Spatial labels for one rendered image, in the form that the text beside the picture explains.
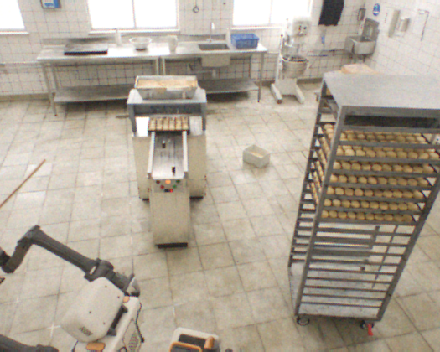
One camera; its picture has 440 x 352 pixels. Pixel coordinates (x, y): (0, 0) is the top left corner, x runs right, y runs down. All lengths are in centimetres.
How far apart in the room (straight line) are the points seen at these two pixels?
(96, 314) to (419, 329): 254
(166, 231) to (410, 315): 211
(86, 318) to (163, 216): 183
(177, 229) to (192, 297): 62
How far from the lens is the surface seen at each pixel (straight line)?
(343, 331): 320
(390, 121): 224
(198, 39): 662
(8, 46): 684
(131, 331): 174
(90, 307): 159
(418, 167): 240
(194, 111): 359
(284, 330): 309
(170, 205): 320
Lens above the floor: 255
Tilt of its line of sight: 35 degrees down
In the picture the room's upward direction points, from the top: 2 degrees clockwise
